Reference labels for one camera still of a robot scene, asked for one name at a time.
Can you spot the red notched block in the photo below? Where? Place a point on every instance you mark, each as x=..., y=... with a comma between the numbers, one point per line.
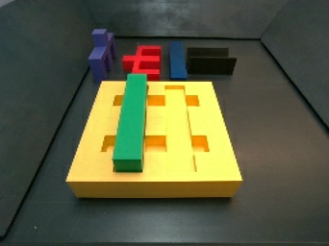
x=145, y=62

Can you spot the black notched block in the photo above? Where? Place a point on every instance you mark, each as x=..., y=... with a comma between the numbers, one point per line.
x=209, y=61

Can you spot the yellow slotted board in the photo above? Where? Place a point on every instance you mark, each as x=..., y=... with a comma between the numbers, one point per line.
x=189, y=155

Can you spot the green long block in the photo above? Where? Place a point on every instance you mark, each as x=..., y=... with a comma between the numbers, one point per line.
x=129, y=152

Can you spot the blue long block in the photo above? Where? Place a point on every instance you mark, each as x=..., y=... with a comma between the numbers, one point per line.
x=177, y=61

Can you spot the purple notched block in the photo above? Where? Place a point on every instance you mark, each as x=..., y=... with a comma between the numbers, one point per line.
x=102, y=56

